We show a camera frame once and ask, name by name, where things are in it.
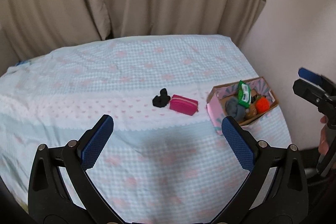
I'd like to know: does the green wet wipes packet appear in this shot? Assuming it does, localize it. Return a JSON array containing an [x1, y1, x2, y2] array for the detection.
[[237, 80, 253, 109]]

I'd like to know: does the black cloth scrunchie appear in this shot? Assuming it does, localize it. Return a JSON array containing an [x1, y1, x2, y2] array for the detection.
[[152, 88, 171, 109]]

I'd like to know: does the brown plush toy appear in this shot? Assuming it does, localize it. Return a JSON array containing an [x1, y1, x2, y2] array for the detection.
[[245, 105, 259, 120]]

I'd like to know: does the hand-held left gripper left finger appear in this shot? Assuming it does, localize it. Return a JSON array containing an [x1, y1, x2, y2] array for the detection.
[[28, 114, 124, 224]]

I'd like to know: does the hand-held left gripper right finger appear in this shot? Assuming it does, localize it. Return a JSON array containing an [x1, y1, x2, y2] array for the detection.
[[218, 116, 309, 224]]

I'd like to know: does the pink zip pouch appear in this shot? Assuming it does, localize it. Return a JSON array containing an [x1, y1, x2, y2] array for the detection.
[[169, 94, 199, 117]]

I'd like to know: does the person's right hand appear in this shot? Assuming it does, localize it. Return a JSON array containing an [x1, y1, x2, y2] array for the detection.
[[318, 115, 331, 155]]

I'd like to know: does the blue checked heart-print blanket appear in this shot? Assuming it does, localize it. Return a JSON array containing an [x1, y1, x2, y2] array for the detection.
[[0, 34, 293, 224]]

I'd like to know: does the pink patterned cardboard box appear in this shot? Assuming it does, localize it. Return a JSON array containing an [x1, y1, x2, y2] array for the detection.
[[206, 76, 280, 135]]

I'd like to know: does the orange pompom ball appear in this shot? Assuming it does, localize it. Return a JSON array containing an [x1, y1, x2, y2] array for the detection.
[[256, 97, 271, 113]]

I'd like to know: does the grey sock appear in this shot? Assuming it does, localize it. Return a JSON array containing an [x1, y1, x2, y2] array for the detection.
[[225, 96, 246, 123]]

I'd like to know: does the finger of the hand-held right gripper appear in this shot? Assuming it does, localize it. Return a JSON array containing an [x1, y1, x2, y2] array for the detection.
[[292, 79, 336, 108], [298, 68, 336, 96]]

